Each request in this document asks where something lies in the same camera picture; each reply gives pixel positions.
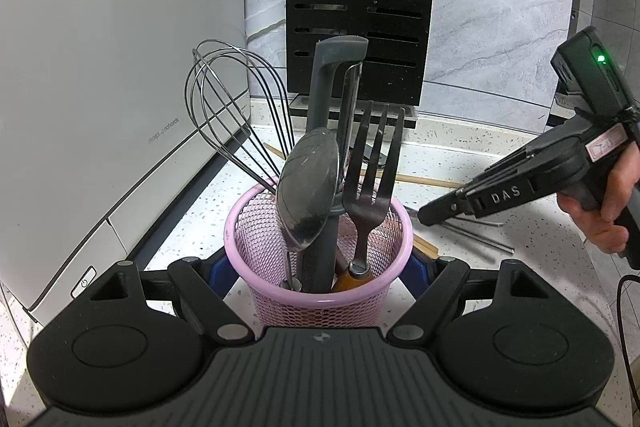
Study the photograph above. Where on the metal chopstick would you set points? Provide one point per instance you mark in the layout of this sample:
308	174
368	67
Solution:
485	220
480	237

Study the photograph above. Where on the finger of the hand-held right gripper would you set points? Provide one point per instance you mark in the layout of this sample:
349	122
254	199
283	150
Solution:
450	207

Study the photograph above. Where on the person's right hand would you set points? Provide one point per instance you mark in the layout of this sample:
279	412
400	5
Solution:
600	229

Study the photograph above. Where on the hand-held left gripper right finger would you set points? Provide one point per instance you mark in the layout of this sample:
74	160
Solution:
415	274

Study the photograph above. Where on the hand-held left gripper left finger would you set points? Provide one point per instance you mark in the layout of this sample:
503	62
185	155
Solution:
222	274

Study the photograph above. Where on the white countertop appliance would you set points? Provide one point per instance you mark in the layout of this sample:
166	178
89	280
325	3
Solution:
100	57

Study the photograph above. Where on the pink mesh utensil cup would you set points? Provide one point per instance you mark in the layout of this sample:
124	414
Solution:
310	313

